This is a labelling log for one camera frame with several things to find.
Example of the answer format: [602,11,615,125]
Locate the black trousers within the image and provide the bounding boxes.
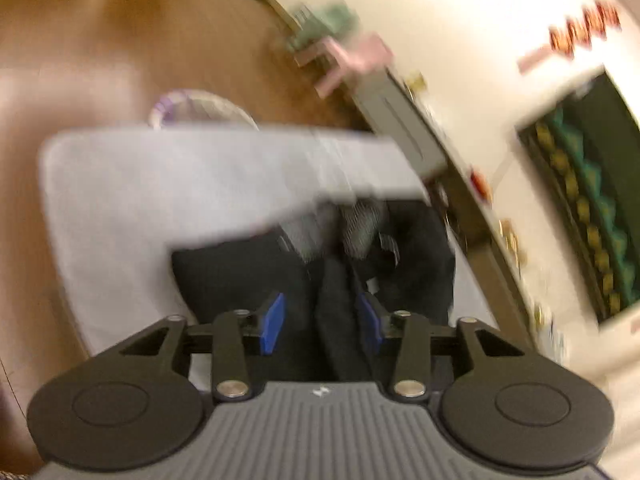
[170,198,456,385]

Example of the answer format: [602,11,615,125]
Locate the red fruit plate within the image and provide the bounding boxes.
[469,169,492,204]

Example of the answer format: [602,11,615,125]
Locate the long grey TV cabinet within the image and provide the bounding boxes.
[349,68,566,364]

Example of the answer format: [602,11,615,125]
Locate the round patterned stool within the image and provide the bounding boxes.
[148,89,258,129]

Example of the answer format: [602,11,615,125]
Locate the pink plastic chair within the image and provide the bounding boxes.
[295,34,394,99]

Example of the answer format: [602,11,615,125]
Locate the green plastic chair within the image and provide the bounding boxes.
[286,0,360,52]

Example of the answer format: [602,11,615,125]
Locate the red Chinese knot ornament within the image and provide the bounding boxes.
[518,0,622,75]

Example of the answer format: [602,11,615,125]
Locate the wall mounted television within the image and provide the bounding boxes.
[518,72,639,323]

